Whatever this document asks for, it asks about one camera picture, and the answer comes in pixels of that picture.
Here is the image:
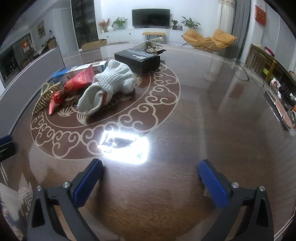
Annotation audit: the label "grey white storage bin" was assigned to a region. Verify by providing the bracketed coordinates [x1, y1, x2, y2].
[0, 47, 65, 137]

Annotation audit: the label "wooden bench stool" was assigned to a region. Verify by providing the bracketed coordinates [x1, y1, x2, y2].
[142, 32, 167, 43]

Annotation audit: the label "white knit glove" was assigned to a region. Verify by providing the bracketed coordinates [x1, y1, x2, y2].
[77, 59, 136, 116]

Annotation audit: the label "grey curtain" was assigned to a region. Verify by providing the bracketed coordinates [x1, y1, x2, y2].
[231, 0, 251, 59]

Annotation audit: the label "white tv console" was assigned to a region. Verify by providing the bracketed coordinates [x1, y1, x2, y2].
[98, 28, 186, 45]

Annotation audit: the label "potted green plant left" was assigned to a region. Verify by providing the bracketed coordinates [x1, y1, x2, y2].
[112, 17, 128, 29]

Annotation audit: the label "red flower vase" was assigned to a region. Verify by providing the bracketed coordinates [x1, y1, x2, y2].
[98, 18, 110, 33]

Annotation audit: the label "black cardboard box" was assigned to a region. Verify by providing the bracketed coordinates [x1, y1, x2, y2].
[114, 48, 161, 75]

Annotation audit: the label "potted green plant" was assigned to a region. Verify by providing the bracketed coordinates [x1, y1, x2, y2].
[181, 16, 201, 30]
[112, 17, 128, 29]

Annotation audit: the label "eyeglasses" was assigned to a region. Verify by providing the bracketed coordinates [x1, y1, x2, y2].
[232, 58, 265, 87]

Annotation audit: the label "yellow lounge chair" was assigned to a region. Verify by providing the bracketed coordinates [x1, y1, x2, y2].
[182, 29, 237, 52]

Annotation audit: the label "small potted plant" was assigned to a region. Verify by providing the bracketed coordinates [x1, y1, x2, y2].
[171, 20, 178, 30]

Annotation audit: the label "wooden dining chair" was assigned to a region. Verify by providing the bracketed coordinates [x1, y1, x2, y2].
[246, 44, 277, 82]

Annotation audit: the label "black flat television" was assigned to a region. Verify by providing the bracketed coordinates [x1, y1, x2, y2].
[132, 9, 171, 28]

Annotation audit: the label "red wall hanging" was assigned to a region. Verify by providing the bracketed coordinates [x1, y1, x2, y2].
[254, 6, 267, 26]

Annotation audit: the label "gold hair claw clip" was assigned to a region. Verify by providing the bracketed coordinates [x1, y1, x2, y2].
[32, 82, 61, 116]

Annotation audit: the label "blue white medicine box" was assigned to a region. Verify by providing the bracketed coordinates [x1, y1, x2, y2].
[51, 61, 107, 83]

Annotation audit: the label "red snack packet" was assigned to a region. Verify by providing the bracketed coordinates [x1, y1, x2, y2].
[49, 65, 94, 115]

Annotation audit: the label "potted green plant right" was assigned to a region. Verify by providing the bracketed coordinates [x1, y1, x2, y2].
[181, 16, 201, 30]

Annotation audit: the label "foil packet on table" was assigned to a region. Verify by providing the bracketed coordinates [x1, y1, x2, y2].
[263, 90, 295, 136]

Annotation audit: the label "dark glass display cabinet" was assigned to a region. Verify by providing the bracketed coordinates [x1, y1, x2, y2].
[70, 0, 98, 49]

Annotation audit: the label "brown cardboard box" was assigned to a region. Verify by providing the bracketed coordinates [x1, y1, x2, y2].
[81, 39, 107, 51]

